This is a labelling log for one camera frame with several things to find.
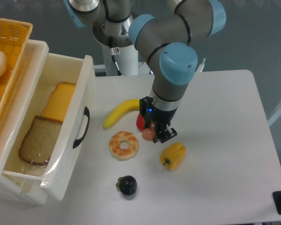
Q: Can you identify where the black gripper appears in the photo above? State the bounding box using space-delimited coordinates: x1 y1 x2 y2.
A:
140 95 178 143

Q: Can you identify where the brown egg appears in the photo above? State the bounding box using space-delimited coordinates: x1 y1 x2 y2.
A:
142 127 155 141

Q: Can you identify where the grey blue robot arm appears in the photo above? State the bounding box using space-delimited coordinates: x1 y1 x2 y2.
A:
66 0 226 143

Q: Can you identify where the white open drawer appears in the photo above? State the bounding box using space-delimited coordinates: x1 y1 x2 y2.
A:
3 54 95 204

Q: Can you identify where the white drawer cabinet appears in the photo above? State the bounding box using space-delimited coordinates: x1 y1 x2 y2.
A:
0 40 49 204

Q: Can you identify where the red bell pepper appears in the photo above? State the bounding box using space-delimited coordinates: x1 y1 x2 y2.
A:
136 114 145 131

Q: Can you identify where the yellow bell pepper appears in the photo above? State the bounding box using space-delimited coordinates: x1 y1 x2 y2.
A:
159 142 186 171

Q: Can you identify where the yellow banana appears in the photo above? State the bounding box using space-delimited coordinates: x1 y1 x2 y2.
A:
103 99 140 130

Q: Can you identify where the glazed bagel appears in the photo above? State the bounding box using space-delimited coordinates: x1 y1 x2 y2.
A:
109 131 139 161

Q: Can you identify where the dark purple mangosteen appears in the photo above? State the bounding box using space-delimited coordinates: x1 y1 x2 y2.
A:
116 175 137 196

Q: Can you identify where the brown bread slice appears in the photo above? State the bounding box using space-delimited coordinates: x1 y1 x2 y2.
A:
19 116 62 165

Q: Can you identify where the yellow wicker basket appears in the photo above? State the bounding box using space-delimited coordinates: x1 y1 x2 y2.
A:
0 18 33 118

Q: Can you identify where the black drawer handle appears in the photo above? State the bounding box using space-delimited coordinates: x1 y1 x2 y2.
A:
73 106 90 149

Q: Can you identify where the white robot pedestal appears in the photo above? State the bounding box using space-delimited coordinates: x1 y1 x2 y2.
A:
92 14 140 76

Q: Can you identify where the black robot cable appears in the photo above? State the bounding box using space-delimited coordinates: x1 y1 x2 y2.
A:
109 36 123 76

